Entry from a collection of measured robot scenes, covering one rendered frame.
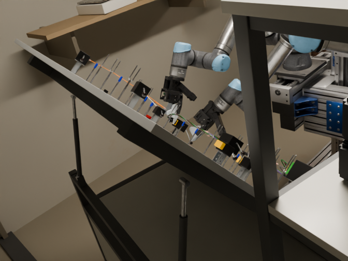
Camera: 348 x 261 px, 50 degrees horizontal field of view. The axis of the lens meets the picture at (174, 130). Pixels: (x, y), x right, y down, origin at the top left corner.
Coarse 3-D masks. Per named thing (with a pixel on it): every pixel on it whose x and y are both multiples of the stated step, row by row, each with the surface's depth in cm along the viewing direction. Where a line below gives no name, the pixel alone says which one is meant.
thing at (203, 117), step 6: (210, 102) 176; (204, 108) 179; (210, 108) 177; (216, 108) 173; (198, 114) 178; (204, 114) 176; (210, 114) 177; (198, 120) 177; (204, 120) 176; (210, 120) 175; (210, 126) 180
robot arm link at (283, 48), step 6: (282, 36) 167; (282, 42) 168; (288, 42) 166; (276, 48) 171; (282, 48) 169; (288, 48) 168; (270, 54) 173; (276, 54) 171; (282, 54) 170; (288, 54) 171; (270, 60) 173; (276, 60) 172; (282, 60) 172; (270, 66) 174; (276, 66) 173; (270, 72) 175; (270, 78) 179
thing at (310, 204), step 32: (224, 0) 57; (256, 0) 53; (288, 0) 49; (320, 0) 46; (256, 32) 58; (288, 32) 51; (320, 32) 46; (256, 64) 60; (256, 96) 62; (256, 128) 66; (256, 160) 70; (256, 192) 75; (288, 192) 75; (320, 192) 73; (288, 224) 70; (320, 224) 66
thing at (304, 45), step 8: (296, 40) 150; (304, 40) 149; (312, 40) 148; (320, 40) 148; (296, 48) 152; (304, 48) 151; (312, 48) 150; (320, 48) 151; (328, 48) 152; (336, 48) 151; (344, 48) 150
